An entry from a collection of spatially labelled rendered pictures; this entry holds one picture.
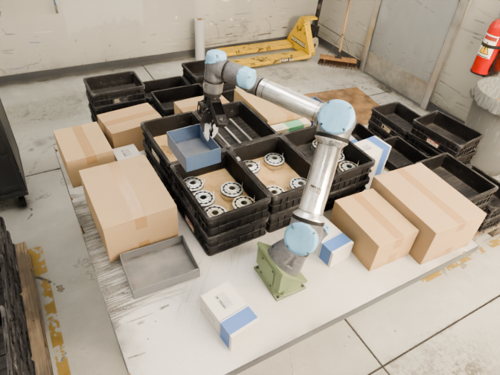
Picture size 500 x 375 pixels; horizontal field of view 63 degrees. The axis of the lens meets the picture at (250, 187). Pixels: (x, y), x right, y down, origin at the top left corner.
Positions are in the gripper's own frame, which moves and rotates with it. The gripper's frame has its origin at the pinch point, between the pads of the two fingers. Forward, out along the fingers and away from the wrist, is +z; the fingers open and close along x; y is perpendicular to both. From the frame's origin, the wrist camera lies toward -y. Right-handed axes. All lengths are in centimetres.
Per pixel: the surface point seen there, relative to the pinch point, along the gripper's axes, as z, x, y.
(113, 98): 59, 5, 158
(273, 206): 22.9, -22.1, -23.4
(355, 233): 26, -51, -46
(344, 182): 21, -63, -21
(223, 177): 27.8, -13.2, 7.5
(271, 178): 25.7, -34.3, -1.9
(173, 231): 37.8, 17.3, -10.0
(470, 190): 46, -171, -25
